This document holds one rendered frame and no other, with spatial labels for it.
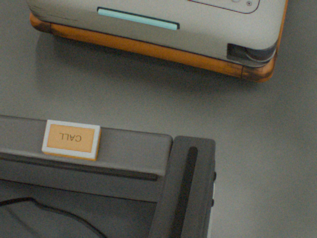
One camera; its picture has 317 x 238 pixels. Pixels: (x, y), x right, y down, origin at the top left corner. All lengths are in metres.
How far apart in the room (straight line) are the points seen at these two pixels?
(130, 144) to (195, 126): 1.01
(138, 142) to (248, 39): 0.84
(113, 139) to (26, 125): 0.09
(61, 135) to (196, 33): 0.87
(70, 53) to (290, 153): 0.62
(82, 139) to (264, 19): 0.88
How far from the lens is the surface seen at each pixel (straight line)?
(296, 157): 1.59
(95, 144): 0.58
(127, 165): 0.59
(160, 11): 1.42
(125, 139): 0.59
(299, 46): 1.70
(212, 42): 1.44
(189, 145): 0.58
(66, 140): 0.59
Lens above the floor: 1.51
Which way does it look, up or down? 70 degrees down
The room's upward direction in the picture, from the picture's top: 11 degrees counter-clockwise
